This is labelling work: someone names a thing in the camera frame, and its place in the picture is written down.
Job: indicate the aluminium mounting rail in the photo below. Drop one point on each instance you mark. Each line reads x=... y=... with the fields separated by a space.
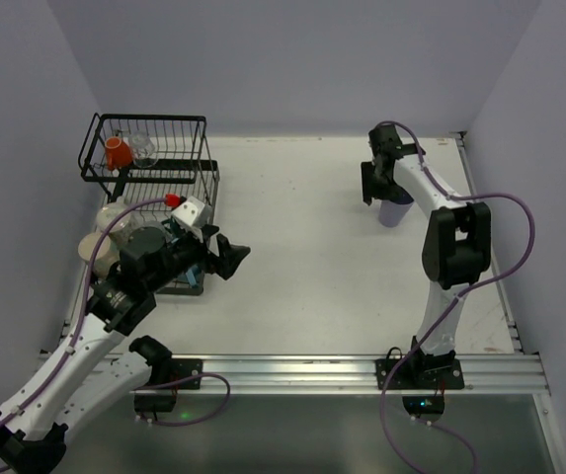
x=356 y=374

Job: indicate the black wire dish rack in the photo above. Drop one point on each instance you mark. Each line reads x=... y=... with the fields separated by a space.
x=184 y=167

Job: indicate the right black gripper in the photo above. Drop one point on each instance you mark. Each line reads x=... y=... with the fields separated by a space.
x=378 y=179

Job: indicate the orange ceramic mug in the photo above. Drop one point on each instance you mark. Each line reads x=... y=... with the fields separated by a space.
x=118 y=154

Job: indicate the cream mug with dragon print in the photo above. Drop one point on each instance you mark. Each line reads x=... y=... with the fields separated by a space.
x=106 y=256

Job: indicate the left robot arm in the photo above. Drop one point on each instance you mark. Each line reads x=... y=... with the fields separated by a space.
x=38 y=422

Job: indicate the clear glass cup rack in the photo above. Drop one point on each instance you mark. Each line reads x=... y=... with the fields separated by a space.
x=143 y=150

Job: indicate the lavender plastic tumbler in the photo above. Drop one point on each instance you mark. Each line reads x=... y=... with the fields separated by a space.
x=391 y=213

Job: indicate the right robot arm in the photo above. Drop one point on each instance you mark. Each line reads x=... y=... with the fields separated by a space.
x=456 y=252

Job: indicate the left black controller box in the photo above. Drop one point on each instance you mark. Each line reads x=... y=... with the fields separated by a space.
x=151 y=406

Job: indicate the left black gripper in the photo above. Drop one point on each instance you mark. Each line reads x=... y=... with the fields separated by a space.
x=211 y=251

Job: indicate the right black controller box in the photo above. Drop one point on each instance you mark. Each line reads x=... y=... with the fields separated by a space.
x=429 y=408

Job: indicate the light blue plastic mug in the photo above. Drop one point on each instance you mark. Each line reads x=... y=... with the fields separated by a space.
x=191 y=276

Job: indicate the black controller box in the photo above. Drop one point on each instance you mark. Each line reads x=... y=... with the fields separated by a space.
x=151 y=406
x=429 y=408

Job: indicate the cream mug with flower print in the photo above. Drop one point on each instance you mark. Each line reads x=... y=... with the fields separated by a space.
x=124 y=227

